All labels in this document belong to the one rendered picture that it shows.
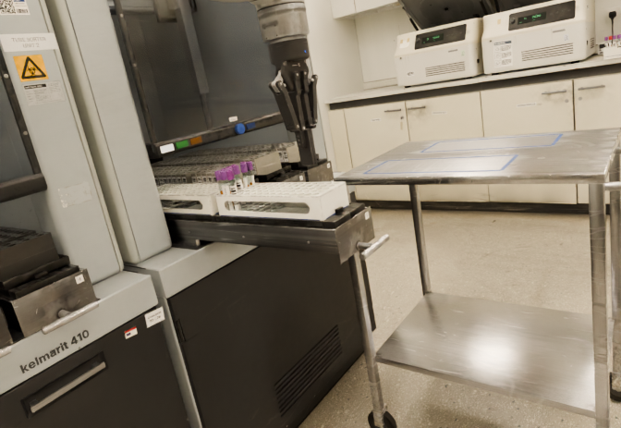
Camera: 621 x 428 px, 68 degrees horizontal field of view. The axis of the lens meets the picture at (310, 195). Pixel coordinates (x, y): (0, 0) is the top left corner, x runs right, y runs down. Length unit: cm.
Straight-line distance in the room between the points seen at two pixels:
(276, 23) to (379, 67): 326
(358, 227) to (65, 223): 59
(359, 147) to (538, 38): 139
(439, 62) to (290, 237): 244
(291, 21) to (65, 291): 64
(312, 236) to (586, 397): 75
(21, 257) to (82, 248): 12
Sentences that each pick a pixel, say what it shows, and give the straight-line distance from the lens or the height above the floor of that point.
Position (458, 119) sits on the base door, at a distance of 321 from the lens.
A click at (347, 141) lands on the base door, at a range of 361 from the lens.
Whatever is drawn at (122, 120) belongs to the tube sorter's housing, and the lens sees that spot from 113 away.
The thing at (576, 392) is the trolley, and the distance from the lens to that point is 130.
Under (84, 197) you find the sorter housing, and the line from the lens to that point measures 108.
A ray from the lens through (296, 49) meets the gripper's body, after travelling 87.
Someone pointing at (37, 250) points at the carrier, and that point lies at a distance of 103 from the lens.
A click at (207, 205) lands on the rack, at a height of 84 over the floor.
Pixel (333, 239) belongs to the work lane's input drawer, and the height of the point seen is 79.
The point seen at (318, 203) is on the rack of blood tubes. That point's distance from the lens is 87.
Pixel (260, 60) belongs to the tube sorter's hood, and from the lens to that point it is 143.
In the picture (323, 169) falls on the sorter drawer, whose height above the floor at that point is 79.
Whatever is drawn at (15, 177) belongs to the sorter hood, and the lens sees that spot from 101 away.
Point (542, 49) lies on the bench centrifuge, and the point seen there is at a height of 101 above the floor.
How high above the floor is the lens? 108
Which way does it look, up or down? 14 degrees down
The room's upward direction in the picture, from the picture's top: 10 degrees counter-clockwise
